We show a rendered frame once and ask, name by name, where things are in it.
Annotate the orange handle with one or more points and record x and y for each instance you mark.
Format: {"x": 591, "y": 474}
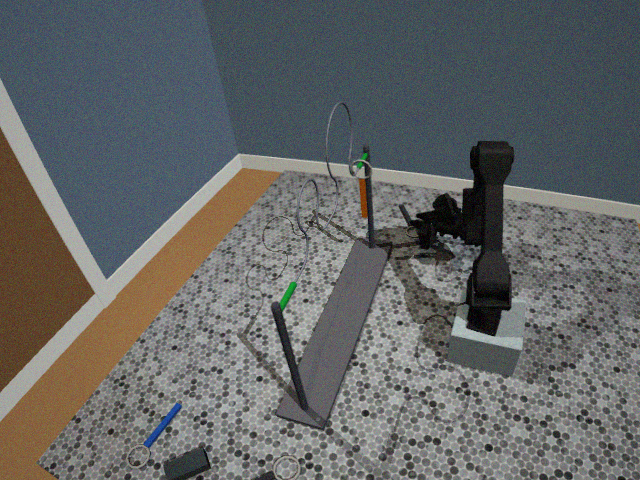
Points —
{"x": 362, "y": 182}

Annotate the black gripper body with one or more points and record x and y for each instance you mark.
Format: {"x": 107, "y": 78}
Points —
{"x": 427, "y": 232}

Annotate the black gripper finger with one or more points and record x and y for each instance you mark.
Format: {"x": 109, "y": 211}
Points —
{"x": 430, "y": 214}
{"x": 418, "y": 223}

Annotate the dark grey ring with blue handle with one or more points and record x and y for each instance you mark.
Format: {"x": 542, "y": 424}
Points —
{"x": 154, "y": 435}

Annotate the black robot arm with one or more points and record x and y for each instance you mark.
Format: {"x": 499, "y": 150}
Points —
{"x": 489, "y": 286}

